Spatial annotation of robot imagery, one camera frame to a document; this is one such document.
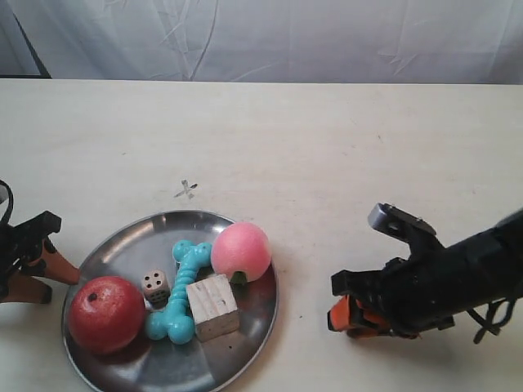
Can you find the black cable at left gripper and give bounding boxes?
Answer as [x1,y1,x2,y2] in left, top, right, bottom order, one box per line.
[0,179,15,225]

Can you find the white backdrop cloth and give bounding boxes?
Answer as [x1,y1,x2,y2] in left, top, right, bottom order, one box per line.
[1,1,522,84]

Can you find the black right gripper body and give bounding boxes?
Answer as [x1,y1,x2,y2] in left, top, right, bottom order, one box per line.
[331,229,462,335]

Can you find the pink toy peach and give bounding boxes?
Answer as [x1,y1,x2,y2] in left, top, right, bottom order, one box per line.
[211,222,271,283]

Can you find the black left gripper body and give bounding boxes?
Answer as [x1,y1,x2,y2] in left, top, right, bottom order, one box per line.
[0,211,63,305]

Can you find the turquoise rubber bone toy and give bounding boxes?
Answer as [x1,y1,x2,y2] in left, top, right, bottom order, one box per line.
[145,240,212,345]

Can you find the small wooden die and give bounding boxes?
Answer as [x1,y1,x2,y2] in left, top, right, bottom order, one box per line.
[141,269,170,305]

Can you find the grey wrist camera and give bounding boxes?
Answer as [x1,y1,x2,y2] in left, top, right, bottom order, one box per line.
[368,203,436,242]

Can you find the whitewashed wooden block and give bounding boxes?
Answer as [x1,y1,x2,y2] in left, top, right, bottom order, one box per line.
[186,274,240,342]

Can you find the red toy apple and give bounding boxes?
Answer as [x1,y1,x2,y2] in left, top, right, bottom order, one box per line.
[67,276,146,355]

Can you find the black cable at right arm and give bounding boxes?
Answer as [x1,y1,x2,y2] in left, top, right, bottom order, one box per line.
[465,296,518,345]

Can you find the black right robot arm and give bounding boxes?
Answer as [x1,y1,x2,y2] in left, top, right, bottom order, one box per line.
[327,203,522,343]

